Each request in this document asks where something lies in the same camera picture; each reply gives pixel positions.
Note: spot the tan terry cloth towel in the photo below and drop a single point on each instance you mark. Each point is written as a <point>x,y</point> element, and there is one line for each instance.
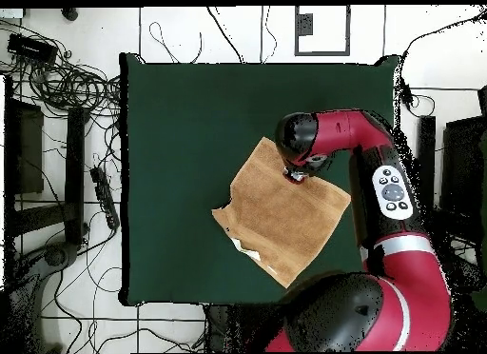
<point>281,217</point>

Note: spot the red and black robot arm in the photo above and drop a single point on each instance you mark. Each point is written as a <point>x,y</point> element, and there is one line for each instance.
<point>361,255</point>

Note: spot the flat black box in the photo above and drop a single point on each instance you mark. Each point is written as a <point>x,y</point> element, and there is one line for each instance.
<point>30,47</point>

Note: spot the dark green table cloth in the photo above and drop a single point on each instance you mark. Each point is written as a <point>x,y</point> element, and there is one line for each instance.
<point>190,141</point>

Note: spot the black upright bar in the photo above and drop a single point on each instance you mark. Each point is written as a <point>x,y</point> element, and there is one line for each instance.
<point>427,152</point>

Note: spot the black metal stand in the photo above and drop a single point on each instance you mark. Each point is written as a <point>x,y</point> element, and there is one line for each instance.
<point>224,327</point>

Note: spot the dark cabinet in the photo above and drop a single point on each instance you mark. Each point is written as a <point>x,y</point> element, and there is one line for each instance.
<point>462,160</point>

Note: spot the long black power strip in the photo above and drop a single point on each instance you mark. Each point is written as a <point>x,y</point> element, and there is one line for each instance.
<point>104,196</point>

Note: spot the black T-shaped floor stand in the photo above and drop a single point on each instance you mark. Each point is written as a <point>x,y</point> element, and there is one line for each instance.
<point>75,160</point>

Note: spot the dark green object on floor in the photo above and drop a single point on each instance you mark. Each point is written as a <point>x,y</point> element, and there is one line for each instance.
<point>480,298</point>

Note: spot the dark brown box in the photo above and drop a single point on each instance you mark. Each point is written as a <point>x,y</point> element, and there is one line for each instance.
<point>30,148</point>

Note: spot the small round black object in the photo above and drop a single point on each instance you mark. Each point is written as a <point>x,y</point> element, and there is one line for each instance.
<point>70,14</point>

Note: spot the grey chair base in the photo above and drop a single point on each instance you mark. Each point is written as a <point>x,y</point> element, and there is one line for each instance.
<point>26,293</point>

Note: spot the grey rectangular floor frame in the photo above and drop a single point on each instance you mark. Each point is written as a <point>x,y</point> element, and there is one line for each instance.
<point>322,53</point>

